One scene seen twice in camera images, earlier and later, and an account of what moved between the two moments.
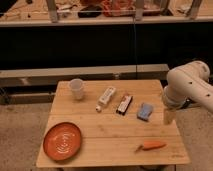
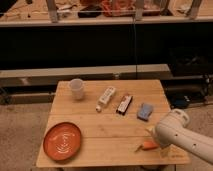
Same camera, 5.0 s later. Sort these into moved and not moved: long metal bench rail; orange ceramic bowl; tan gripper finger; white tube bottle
Moved: tan gripper finger
Not moved: orange ceramic bowl; long metal bench rail; white tube bottle
